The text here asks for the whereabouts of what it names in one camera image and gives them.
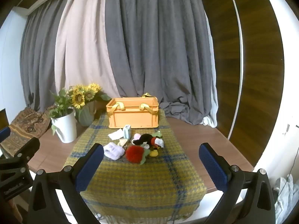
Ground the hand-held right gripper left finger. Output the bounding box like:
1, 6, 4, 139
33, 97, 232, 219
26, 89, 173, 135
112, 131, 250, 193
28, 142, 104, 224

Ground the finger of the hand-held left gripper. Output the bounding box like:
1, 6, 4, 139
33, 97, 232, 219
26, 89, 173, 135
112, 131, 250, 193
0, 137, 41, 168
0, 127, 11, 143

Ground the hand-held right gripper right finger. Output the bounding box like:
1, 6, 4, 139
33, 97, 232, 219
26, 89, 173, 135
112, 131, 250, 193
198, 142, 276, 224

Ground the lavender towel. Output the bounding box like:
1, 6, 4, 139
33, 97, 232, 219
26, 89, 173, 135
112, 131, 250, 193
103, 142, 127, 161

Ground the red fluffy plush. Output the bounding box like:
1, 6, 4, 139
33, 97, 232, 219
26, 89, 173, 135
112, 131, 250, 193
125, 145, 150, 165

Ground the black mouse plush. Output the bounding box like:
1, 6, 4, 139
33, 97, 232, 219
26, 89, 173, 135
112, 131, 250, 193
131, 133, 164, 157

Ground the orange plastic crate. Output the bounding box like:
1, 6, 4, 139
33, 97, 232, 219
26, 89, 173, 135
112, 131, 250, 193
106, 97, 160, 129

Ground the patterned brown cushion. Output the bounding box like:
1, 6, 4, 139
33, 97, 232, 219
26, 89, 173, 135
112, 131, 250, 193
0, 107, 52, 159

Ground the white sheer curtain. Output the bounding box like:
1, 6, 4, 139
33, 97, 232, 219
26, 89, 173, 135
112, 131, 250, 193
201, 23, 218, 128

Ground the grey-green ribbed vase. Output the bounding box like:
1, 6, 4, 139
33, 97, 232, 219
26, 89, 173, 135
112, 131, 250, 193
78, 101, 97, 127

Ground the yellow plaid blanket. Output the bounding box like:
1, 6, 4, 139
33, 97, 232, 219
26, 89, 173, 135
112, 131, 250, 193
64, 109, 207, 222

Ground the green leafy plant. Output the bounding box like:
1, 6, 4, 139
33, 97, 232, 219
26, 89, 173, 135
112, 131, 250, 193
48, 87, 75, 119

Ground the sunflower bouquet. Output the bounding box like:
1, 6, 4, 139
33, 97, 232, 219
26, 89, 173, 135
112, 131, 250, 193
70, 83, 112, 110

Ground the pile of white cloth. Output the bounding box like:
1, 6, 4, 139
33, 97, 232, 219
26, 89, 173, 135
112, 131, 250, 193
273, 175, 295, 224

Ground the grey curtain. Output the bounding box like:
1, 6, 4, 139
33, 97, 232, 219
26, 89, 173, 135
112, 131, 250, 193
20, 7, 73, 112
104, 0, 219, 127

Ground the pale pink curtain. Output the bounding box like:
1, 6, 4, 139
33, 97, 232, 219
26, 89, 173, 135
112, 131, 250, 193
55, 0, 121, 98

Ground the thin dark cable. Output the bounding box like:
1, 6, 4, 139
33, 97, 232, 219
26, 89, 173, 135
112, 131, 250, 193
285, 142, 299, 180

